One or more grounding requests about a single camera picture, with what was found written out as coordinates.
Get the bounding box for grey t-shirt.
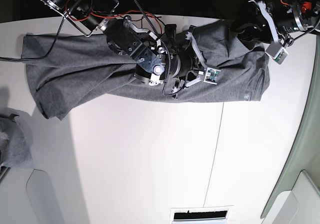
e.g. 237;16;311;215
21;21;270;119

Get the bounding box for red and black wires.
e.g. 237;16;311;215
62;0;163;24

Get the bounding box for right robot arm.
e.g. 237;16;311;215
21;0;217;110

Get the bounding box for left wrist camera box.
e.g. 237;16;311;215
265;42;289;65

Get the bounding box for white bin at lower right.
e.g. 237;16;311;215
262;170;320;224

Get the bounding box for grey cloth pile at left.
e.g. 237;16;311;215
0;108;34;169

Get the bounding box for white bin at lower left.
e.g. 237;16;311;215
0;168;66;223

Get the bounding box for white bin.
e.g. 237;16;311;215
0;168;66;223
262;170;320;224

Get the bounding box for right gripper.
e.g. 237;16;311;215
162;25;207;99

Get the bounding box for white cable grommet slot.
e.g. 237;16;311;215
169;205;233;223

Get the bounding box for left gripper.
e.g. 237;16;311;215
230;0;295;50

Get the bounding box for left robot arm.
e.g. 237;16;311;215
230;0;320;47

